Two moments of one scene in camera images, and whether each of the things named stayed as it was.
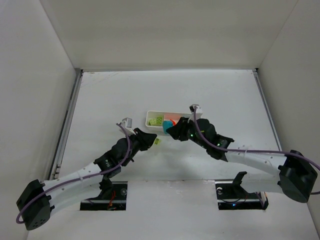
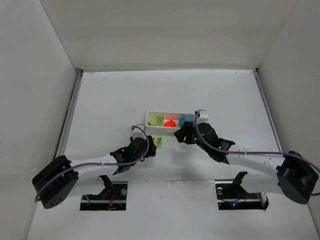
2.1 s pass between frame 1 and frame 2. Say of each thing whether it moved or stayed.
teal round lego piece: moved
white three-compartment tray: stayed
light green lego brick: stayed
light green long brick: stayed
